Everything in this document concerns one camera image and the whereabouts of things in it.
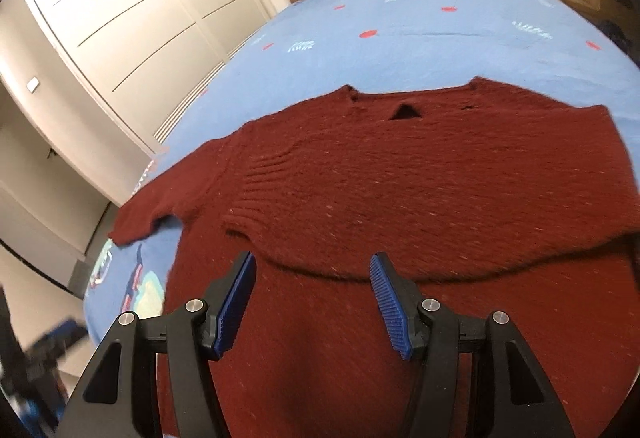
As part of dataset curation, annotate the dark red towel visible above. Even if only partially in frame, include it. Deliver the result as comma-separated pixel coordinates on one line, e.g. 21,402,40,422
109,76,640,438

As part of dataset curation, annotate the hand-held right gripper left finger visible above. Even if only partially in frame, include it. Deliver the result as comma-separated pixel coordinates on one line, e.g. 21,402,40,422
59,251,258,438

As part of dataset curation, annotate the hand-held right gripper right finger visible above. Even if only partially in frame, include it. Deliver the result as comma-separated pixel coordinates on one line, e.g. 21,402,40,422
369,252,576,438

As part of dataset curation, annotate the white wardrobe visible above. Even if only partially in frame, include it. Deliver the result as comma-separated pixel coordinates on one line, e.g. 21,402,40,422
20,0,281,155

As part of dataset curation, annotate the blue printed bed sheet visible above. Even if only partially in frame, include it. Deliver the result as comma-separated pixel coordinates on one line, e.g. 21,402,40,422
82,0,640,349

